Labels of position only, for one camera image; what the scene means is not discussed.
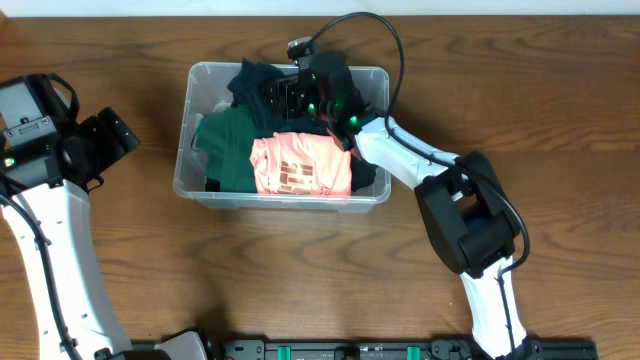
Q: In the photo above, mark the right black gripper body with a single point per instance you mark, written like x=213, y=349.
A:
x=297, y=102

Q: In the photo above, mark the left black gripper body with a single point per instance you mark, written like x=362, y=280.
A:
x=94, y=147

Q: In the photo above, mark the dark teal shirt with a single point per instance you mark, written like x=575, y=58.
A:
x=246, y=90

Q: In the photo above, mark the pink printed t-shirt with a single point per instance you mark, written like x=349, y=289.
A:
x=301, y=164

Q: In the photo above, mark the dark green garment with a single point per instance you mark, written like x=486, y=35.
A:
x=227, y=139

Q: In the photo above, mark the clear plastic storage container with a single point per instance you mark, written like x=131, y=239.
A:
x=206, y=93

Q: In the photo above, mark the black pants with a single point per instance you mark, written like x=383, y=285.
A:
x=363, y=174

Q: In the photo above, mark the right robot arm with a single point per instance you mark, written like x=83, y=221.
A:
x=469, y=220

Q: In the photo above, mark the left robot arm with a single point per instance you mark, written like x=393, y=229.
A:
x=74, y=316

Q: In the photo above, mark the black mounting rail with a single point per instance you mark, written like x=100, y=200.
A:
x=443, y=349

